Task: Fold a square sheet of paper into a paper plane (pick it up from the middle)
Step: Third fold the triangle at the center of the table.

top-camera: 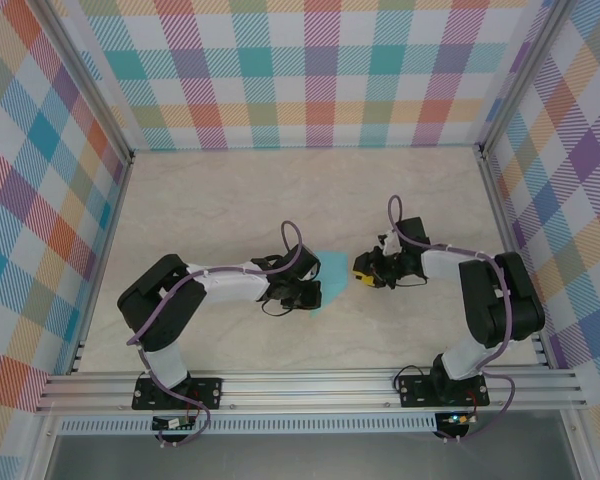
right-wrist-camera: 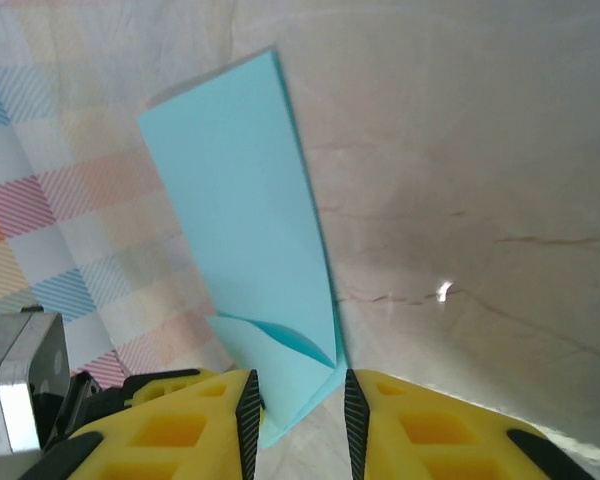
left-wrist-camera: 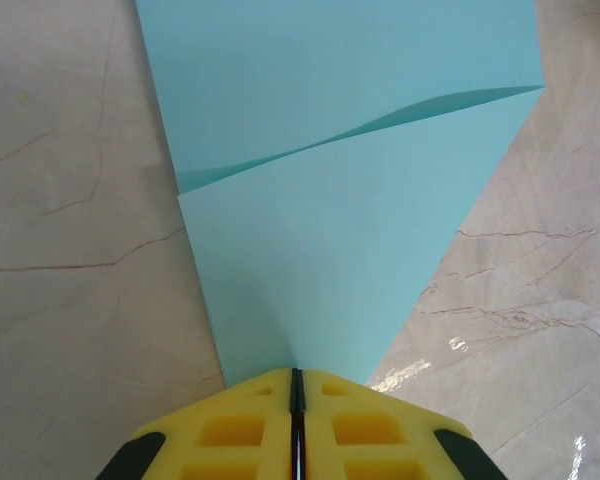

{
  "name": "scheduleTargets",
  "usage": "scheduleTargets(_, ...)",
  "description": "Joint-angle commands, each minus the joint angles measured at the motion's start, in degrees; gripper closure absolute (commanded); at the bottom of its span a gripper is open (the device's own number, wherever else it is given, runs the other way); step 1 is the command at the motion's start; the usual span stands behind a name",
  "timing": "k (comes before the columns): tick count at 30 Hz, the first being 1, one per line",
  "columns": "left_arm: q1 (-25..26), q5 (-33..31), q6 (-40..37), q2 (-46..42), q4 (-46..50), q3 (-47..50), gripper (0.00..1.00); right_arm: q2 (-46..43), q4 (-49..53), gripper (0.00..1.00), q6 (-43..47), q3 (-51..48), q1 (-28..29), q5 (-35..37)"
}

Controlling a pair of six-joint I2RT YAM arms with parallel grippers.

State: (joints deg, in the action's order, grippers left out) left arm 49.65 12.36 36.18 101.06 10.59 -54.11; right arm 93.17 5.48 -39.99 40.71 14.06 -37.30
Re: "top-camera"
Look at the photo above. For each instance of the teal paper sheet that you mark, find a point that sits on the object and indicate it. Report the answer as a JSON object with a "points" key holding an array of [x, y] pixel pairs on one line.
{"points": [[332, 280]]}

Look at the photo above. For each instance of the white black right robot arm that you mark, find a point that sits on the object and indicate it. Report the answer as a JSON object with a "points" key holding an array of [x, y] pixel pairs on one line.
{"points": [[445, 262]]}

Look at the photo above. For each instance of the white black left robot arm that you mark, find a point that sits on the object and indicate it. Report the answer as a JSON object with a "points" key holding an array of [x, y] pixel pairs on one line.
{"points": [[230, 286]]}

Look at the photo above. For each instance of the grey metal sheet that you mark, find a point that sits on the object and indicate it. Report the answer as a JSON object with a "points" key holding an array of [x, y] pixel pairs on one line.
{"points": [[305, 460]]}

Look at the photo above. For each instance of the right circuit board green light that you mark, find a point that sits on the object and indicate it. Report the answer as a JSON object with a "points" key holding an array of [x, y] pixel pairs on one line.
{"points": [[455, 419]]}

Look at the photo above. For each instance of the black left circuit board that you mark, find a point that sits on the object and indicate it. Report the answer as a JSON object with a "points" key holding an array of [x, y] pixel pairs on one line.
{"points": [[172, 424]]}

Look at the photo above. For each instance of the aluminium mounting rail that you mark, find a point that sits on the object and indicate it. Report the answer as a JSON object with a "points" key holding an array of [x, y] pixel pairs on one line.
{"points": [[305, 390]]}

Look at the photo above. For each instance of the aluminium right side rail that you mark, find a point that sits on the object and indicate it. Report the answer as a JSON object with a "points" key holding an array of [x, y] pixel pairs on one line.
{"points": [[511, 250]]}

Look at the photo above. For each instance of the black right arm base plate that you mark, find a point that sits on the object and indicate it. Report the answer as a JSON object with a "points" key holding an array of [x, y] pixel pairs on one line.
{"points": [[415, 392]]}

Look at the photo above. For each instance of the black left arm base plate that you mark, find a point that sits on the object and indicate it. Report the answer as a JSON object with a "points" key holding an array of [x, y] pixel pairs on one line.
{"points": [[205, 392]]}

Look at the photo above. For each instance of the aluminium right corner post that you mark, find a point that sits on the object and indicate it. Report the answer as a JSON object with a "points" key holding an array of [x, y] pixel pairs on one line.
{"points": [[522, 75]]}

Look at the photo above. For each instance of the aluminium corner post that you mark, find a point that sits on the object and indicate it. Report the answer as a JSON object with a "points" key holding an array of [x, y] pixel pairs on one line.
{"points": [[97, 75], [522, 75]]}

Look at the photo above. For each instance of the aluminium left corner post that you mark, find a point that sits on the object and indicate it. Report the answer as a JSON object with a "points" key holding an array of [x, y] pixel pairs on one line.
{"points": [[97, 75]]}

